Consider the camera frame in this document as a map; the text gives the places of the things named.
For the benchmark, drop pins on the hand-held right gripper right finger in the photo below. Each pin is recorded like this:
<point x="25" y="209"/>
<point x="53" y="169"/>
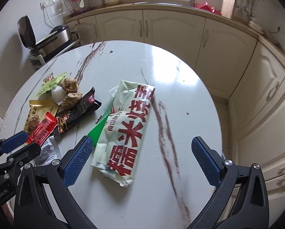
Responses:
<point x="205" y="162"/>

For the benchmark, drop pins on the silver electric cooker black lid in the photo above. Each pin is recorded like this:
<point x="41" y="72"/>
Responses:
<point x="58" y="38"/>

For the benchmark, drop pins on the round marble table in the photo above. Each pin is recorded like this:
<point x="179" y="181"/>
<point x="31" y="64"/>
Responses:
<point x="180" y="100"/>

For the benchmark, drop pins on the black snack wrapper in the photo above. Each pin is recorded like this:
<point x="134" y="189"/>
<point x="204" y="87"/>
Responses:
<point x="78" y="112"/>

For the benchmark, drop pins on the metal ladle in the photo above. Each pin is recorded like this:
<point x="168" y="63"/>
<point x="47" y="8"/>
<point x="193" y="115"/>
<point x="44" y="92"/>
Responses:
<point x="239" y="8"/>

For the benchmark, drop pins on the white printed wrapper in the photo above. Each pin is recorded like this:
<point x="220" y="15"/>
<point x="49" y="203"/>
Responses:
<point x="46" y="151"/>

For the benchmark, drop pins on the stack of white bowls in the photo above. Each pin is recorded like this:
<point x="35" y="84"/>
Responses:
<point x="256" y="25"/>

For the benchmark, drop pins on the gold snack wrapper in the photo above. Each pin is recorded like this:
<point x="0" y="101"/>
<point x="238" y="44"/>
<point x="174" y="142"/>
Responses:
<point x="40" y="106"/>

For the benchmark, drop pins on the white foam piece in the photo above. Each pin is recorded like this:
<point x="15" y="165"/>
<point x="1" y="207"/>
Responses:
<point x="56" y="95"/>

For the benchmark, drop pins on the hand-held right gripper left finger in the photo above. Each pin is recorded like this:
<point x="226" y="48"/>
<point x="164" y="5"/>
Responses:
<point x="79" y="162"/>

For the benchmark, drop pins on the green snack wrapper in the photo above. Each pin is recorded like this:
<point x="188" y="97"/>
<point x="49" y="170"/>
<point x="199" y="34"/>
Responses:
<point x="49" y="87"/>

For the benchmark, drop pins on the small red patterned packet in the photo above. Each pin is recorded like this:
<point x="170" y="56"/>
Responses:
<point x="48" y="78"/>

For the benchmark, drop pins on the white kitchen cart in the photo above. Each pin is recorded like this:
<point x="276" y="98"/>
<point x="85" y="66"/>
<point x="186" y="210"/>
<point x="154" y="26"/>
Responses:
<point x="37" y="60"/>

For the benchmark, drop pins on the red plastic basin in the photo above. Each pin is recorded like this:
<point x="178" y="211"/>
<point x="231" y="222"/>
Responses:
<point x="205" y="6"/>

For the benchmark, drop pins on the pale green food package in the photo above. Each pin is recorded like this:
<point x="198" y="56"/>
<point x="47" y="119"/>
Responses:
<point x="128" y="133"/>

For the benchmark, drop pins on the brown food lump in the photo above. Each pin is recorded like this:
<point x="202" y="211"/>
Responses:
<point x="72" y="99"/>
<point x="70" y="84"/>

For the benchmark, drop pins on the red snack wrapper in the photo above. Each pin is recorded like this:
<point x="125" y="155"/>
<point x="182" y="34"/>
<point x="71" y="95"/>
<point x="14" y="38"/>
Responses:
<point x="43" y="128"/>

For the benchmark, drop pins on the wooden cutting board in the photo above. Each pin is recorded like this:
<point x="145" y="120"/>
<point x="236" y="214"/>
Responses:
<point x="228" y="6"/>

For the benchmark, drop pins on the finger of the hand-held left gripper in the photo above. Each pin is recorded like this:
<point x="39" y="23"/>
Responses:
<point x="14" y="141"/>
<point x="26" y="150"/>

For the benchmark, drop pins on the white wall socket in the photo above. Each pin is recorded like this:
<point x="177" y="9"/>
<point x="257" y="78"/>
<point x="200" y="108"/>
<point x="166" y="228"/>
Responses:
<point x="48" y="2"/>

